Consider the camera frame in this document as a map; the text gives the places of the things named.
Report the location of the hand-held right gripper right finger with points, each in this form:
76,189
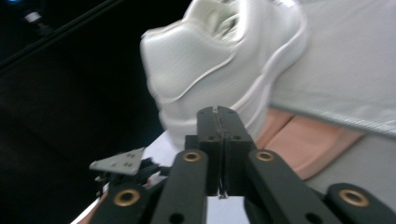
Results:
234,140

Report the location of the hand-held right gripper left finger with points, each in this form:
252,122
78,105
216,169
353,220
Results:
209,140

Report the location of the dark metal bar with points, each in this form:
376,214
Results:
56,31

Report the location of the small camera on stand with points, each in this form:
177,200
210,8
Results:
36,20

